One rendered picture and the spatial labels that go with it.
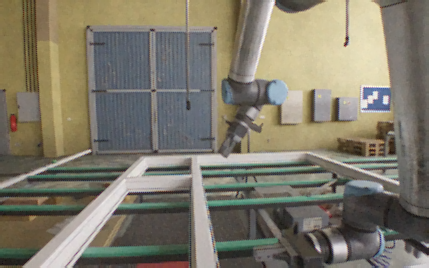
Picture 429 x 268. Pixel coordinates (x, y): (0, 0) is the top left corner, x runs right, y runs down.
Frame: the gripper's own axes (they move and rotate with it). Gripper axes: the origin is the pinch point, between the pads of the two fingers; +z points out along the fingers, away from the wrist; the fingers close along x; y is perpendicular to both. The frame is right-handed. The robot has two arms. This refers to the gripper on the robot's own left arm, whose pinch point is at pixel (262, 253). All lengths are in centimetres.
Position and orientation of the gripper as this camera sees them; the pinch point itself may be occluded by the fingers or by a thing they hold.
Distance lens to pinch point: 63.5
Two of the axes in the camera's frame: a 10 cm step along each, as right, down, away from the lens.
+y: -0.1, -9.9, -1.0
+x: 1.1, 1.0, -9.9
